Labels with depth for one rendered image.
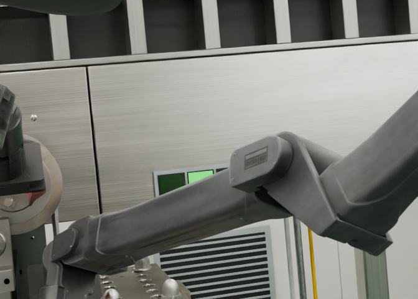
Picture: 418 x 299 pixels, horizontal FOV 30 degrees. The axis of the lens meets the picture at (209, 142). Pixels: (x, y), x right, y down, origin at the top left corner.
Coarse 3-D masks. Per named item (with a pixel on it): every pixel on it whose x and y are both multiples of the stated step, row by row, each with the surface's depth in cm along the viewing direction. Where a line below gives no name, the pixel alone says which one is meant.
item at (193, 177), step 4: (196, 172) 157; (200, 172) 157; (204, 172) 157; (208, 172) 157; (212, 172) 157; (188, 176) 156; (192, 176) 157; (196, 176) 157; (200, 176) 157; (204, 176) 157; (192, 180) 157; (196, 180) 157
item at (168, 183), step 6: (180, 174) 156; (162, 180) 155; (168, 180) 155; (174, 180) 156; (180, 180) 156; (162, 186) 155; (168, 186) 155; (174, 186) 156; (180, 186) 156; (162, 192) 155
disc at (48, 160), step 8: (48, 152) 118; (48, 160) 118; (48, 168) 118; (56, 168) 118; (56, 176) 118; (56, 184) 118; (56, 192) 118; (56, 200) 119; (48, 208) 118; (56, 208) 119; (40, 216) 118; (48, 216) 118; (16, 224) 117; (24, 224) 118; (32, 224) 118; (40, 224) 118; (16, 232) 117; (24, 232) 118
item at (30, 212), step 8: (48, 176) 118; (48, 184) 118; (48, 192) 118; (40, 200) 118; (48, 200) 118; (32, 208) 117; (40, 208) 118; (0, 216) 116; (8, 216) 117; (16, 216) 117; (24, 216) 117; (32, 216) 117
